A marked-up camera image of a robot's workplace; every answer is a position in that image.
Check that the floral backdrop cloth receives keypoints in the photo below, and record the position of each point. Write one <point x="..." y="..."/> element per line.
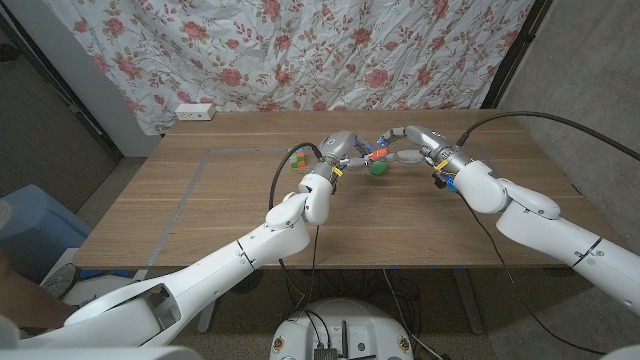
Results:
<point x="300" y="50"/>

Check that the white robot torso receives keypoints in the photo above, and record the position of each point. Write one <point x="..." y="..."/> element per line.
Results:
<point x="360" y="325"/>

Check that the grey table leg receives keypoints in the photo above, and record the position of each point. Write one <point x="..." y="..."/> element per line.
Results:
<point x="469" y="305"/>

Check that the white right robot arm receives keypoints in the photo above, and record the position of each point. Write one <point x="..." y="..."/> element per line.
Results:
<point x="535" y="220"/>

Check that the black round floor object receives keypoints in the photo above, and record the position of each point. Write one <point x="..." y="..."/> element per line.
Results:
<point x="252" y="284"/>

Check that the blue plastic bin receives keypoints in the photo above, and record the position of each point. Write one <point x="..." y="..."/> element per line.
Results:
<point x="40" y="225"/>

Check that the white table leg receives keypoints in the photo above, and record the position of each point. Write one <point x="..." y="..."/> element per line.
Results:
<point x="206" y="320"/>

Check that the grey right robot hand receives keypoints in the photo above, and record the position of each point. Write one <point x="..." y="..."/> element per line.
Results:
<point x="430" y="141"/>

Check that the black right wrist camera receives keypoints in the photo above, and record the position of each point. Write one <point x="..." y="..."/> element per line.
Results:
<point x="442" y="181"/>

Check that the multicoloured Rubik's cube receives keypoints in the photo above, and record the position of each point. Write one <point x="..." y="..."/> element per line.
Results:
<point x="298" y="158"/>

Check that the white power strip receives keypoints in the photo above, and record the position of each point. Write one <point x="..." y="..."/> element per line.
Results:
<point x="195" y="111"/>

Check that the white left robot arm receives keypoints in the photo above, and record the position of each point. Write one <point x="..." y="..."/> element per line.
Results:
<point x="225" y="260"/>

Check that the person's leg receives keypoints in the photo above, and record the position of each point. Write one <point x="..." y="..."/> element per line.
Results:
<point x="30" y="300"/>

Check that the green ball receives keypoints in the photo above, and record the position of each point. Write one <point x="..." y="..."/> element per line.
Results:
<point x="377" y="169"/>

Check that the grey sneaker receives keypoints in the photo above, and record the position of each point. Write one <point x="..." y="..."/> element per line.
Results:
<point x="60" y="280"/>

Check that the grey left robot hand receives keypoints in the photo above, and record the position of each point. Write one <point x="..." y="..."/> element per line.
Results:
<point x="342" y="145"/>

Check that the black backdrop pole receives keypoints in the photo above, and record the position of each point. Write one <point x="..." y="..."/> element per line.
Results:
<point x="516" y="55"/>

